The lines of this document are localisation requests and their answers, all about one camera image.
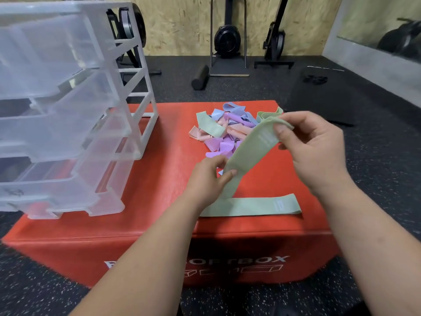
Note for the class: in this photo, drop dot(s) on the person's right hand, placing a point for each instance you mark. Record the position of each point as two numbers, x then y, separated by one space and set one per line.
319 154

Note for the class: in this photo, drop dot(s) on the person's left hand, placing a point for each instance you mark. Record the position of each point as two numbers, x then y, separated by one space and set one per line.
204 187

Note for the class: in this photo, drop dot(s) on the pile of mixed resistance bands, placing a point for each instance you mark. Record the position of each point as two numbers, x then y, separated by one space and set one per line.
217 144

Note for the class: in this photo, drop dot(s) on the stack of green bands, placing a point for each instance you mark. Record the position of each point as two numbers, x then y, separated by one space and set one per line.
256 206

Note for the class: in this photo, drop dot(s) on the translucent plastic drawer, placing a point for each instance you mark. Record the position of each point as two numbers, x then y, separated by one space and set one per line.
110 204
49 197
42 52
59 131

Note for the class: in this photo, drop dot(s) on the clear plastic drawer unit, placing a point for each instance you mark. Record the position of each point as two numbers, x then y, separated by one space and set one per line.
49 9

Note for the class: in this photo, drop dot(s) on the person's right forearm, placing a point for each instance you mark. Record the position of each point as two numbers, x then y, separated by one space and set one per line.
378 246

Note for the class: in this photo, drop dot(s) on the person's left forearm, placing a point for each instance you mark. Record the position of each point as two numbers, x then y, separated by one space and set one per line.
141 266

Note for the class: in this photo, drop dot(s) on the red soft plyo box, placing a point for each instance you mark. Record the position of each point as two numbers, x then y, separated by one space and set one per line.
164 180

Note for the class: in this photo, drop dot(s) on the black exercise mat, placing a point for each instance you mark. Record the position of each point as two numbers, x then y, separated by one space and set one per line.
329 98

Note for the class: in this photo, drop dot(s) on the black foam roller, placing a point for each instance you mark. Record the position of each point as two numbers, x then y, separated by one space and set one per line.
200 77

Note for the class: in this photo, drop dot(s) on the black upright rowing machine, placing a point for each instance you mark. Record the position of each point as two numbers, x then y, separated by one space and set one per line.
276 41

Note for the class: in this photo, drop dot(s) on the black ski machine with stand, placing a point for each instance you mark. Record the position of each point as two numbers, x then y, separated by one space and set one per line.
227 41

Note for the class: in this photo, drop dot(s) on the wall mirror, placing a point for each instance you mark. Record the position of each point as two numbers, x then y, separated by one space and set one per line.
361 19

